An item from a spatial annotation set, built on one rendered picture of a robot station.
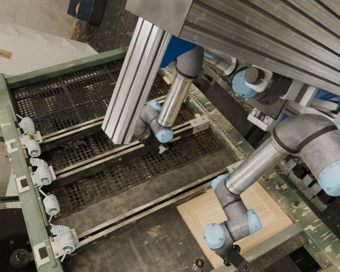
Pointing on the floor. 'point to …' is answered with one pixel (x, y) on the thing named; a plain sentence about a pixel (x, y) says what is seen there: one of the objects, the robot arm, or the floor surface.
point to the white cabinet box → (29, 48)
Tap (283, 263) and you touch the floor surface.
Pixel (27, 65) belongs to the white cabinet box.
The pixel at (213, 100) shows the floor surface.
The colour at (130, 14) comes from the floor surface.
